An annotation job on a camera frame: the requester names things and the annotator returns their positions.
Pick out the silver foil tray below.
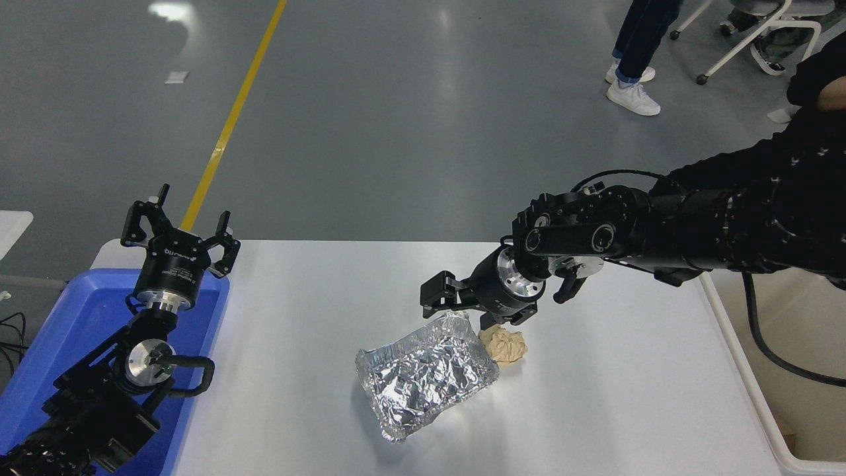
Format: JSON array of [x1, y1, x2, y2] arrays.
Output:
[[355, 309, 500, 443]]

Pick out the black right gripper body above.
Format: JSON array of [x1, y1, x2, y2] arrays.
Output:
[[463, 248, 544, 322]]

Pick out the tan paper scrap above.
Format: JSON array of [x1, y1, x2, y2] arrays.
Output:
[[770, 410, 802, 458]]

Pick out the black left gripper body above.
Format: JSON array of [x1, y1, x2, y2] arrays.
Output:
[[134, 231, 212, 309]]

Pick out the crumpled tan paper ball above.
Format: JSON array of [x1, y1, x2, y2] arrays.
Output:
[[477, 324, 529, 366]]

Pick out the blue plastic tray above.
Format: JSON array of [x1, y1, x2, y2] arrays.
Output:
[[0, 268, 231, 476]]

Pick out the white side table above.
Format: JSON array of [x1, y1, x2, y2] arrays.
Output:
[[0, 210, 34, 262]]

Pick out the thin black cables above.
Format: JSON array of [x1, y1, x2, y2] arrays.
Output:
[[0, 312, 28, 377]]

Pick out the large pale plastic bin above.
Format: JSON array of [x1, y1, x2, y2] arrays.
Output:
[[697, 268, 846, 476]]

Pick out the white wheeled chair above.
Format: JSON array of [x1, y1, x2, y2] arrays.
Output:
[[670, 0, 824, 87]]

